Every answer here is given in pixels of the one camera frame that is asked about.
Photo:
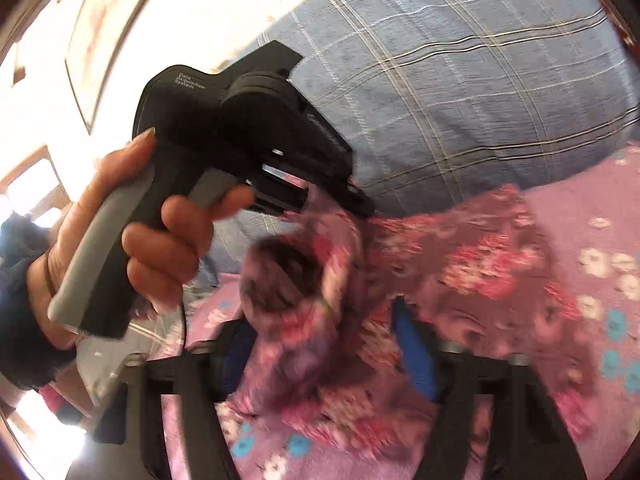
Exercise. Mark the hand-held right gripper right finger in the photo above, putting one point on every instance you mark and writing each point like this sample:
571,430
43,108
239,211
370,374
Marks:
417,350

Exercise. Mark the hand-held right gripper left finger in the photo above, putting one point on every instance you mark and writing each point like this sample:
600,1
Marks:
235,355

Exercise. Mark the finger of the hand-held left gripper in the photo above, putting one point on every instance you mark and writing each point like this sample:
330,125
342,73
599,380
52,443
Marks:
361,201

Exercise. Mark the pink floral garment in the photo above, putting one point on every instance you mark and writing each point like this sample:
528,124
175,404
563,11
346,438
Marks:
450,260

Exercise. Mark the person's left forearm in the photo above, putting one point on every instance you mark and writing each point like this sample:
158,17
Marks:
20,320

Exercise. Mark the person's left hand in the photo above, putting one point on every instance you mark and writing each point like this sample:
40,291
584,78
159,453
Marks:
160,250

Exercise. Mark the blue striped pillow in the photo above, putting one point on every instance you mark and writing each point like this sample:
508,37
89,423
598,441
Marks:
450,85

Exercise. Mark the purple floral bedsheet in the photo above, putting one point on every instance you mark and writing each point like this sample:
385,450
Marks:
575,210

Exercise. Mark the window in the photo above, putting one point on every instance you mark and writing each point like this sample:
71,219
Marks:
35,190

